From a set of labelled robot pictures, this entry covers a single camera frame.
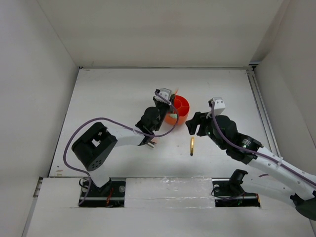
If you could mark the orange round divided container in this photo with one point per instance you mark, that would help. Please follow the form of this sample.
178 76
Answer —
182 106

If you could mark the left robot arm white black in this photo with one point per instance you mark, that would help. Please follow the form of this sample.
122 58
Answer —
94 146

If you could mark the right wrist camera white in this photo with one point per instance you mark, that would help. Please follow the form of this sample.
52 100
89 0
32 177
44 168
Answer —
216 105

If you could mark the pale green white highlighter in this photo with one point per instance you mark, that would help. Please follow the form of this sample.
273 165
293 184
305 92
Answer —
173 116

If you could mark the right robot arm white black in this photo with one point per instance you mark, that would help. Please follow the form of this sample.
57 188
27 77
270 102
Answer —
289 184

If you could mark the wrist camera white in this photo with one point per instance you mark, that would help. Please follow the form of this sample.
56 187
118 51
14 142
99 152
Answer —
216 105
163 95

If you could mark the aluminium rail right side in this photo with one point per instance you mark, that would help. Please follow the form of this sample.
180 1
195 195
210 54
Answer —
259 102

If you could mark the gold black pen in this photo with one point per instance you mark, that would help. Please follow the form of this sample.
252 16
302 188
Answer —
192 142

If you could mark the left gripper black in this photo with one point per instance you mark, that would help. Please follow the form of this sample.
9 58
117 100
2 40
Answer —
169 106

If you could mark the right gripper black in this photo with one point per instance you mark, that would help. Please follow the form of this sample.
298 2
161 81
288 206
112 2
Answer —
200 118

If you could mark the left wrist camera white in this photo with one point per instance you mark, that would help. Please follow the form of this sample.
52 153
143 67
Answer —
163 95

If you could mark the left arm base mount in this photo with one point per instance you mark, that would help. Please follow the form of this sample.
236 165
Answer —
110 196

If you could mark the pink white stapler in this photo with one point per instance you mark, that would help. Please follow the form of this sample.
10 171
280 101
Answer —
151 144

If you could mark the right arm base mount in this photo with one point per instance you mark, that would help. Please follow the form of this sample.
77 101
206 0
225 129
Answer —
227 192

